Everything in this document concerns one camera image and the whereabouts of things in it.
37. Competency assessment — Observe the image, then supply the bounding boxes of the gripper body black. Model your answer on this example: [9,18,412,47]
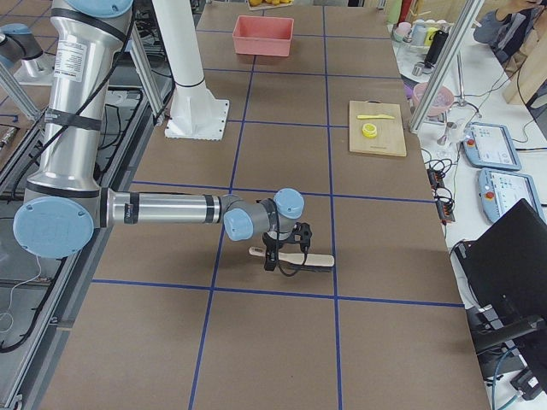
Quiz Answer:
[262,230,302,263]

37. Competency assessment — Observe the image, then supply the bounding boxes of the white hand brush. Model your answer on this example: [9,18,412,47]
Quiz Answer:
[249,247,335,272]

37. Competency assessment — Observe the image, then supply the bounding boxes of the yellow toy corn cob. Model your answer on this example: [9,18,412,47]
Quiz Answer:
[247,0,293,9]

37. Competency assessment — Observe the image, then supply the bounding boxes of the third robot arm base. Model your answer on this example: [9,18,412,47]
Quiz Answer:
[1,23,55,86]

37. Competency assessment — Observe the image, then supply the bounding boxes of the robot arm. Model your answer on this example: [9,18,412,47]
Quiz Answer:
[13,1,311,271]

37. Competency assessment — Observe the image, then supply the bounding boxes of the pink plastic bin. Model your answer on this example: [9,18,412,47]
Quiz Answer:
[232,15,294,57]

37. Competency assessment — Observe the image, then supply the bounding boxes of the yellow lemon slices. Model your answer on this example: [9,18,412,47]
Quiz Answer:
[362,123,378,138]

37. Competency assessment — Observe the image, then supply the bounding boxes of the wooden cutting board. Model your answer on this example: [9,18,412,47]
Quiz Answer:
[349,101,407,157]

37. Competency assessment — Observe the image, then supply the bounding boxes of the yellow plastic knife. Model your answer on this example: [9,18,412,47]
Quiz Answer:
[356,114,395,120]

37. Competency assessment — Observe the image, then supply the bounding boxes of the pink bowl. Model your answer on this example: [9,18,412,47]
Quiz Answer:
[412,82,455,117]

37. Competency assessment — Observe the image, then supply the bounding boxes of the lower teach pendant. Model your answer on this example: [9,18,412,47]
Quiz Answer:
[478,168,545,223]

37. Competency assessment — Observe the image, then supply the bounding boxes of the teach pendant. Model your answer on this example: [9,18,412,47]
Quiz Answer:
[478,168,545,223]
[463,122,521,171]

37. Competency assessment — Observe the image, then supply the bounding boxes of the black laptop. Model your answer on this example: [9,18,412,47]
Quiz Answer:
[460,197,547,317]

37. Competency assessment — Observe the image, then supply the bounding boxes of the upper teach pendant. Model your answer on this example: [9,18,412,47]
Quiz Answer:
[463,122,521,171]

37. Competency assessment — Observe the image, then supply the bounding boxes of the black bottle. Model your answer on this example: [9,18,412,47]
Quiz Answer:
[424,30,449,67]

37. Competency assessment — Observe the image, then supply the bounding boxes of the person in dark clothes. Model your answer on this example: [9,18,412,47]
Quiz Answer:
[473,1,546,65]

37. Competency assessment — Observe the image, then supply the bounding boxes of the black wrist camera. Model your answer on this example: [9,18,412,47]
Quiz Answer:
[296,223,313,254]

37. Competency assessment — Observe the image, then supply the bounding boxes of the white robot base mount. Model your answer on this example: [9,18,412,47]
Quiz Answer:
[153,0,230,141]

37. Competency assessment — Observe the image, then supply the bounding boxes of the aluminium frame post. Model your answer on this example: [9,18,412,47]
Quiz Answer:
[409,0,485,134]

